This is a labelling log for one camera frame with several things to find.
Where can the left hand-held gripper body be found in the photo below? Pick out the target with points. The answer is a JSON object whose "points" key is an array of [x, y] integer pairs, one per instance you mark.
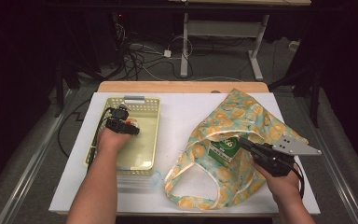
{"points": [[116, 116]]}

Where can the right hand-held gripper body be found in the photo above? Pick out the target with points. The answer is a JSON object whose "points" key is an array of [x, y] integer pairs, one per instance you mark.
{"points": [[292, 147]]}

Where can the pale yellow plastic basket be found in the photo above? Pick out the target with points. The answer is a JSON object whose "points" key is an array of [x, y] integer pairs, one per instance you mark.
{"points": [[143, 140]]}

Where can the square green box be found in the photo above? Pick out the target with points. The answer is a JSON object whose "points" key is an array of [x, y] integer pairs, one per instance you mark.
{"points": [[225, 151]]}

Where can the orange floral fabric bag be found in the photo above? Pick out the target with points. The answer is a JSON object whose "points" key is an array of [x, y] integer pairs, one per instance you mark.
{"points": [[245, 115]]}

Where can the person's left hand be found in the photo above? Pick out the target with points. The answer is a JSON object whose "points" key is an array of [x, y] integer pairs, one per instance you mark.
{"points": [[113, 141]]}

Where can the person's right hand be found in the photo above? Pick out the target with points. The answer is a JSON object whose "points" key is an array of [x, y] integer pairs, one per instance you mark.
{"points": [[282, 186]]}

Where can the wooden table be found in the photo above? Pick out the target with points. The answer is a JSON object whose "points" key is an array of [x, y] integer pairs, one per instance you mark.
{"points": [[136, 86]]}

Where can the white table mat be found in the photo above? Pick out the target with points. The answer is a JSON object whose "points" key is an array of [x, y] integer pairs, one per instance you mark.
{"points": [[180, 124]]}

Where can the clear plastic sleeve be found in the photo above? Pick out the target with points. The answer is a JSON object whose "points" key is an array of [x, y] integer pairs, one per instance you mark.
{"points": [[140, 182]]}

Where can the black stand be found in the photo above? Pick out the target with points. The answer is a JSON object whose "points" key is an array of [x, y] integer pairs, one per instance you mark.
{"points": [[59, 90], [314, 93]]}

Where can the white power adapter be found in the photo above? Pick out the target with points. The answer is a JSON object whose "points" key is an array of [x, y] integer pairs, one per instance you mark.
{"points": [[167, 53]]}

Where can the metal floor rail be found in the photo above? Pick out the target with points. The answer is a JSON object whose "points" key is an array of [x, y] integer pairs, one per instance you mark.
{"points": [[338, 177], [34, 158]]}

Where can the white metal frame desk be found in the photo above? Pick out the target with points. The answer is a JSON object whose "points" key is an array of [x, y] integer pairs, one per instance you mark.
{"points": [[220, 28]]}

